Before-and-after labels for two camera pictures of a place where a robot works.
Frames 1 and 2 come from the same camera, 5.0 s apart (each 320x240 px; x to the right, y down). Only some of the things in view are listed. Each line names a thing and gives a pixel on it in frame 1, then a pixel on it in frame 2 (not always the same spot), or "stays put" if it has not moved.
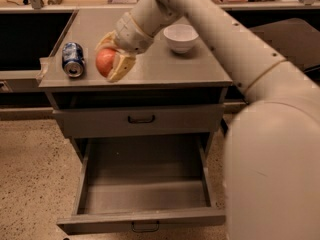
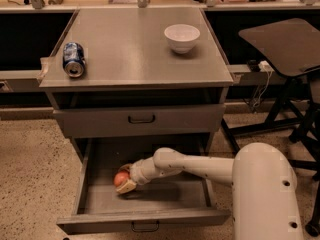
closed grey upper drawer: (150, 121) stays put
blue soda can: (73, 59) stays put
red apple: (104, 60) → (120, 178)
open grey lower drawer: (140, 182) stays put
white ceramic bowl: (180, 37) stays put
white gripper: (132, 34) → (137, 173)
